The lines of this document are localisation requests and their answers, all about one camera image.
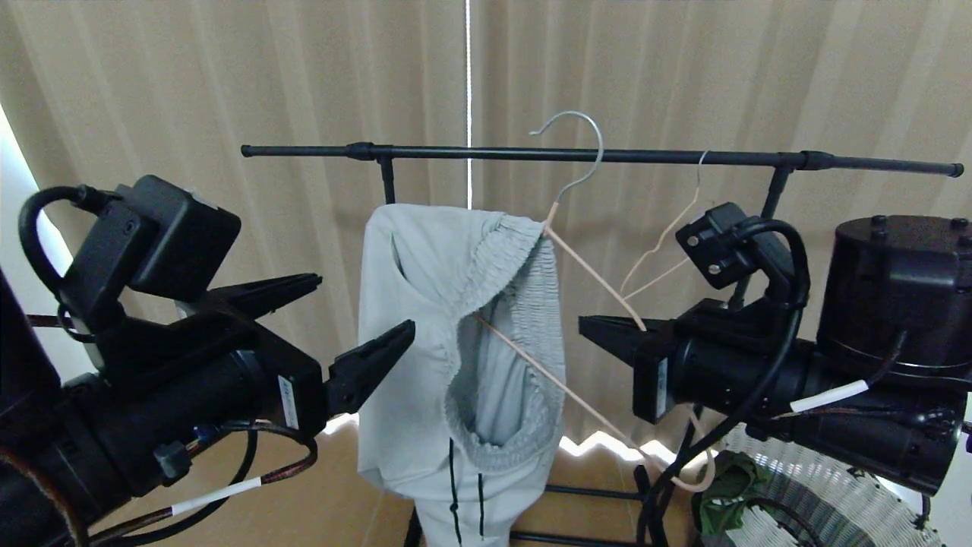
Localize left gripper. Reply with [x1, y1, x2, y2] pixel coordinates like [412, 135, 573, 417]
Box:
[65, 273, 417, 498]

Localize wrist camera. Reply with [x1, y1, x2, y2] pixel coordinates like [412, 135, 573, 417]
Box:
[676, 201, 794, 308]
[59, 175, 242, 335]

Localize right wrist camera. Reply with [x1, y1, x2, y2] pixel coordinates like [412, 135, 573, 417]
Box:
[676, 201, 794, 308]

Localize green garment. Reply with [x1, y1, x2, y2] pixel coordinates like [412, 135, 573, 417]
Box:
[693, 450, 775, 536]

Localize pink clothes hanger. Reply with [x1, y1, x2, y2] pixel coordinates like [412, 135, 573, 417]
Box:
[619, 150, 711, 301]
[471, 112, 718, 493]

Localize black clothes rack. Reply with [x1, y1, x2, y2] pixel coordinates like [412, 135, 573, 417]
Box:
[241, 142, 965, 547]

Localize white laundry basket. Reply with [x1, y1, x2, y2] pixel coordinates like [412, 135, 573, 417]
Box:
[695, 425, 946, 547]

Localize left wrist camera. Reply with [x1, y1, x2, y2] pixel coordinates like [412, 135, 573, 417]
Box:
[59, 175, 242, 335]

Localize pale grey shorts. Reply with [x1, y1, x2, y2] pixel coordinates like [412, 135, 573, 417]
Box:
[357, 204, 566, 547]

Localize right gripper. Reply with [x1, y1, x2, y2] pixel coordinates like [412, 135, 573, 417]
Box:
[633, 300, 819, 426]

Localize beige curtain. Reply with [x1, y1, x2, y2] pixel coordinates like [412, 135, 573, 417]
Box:
[0, 0, 972, 457]

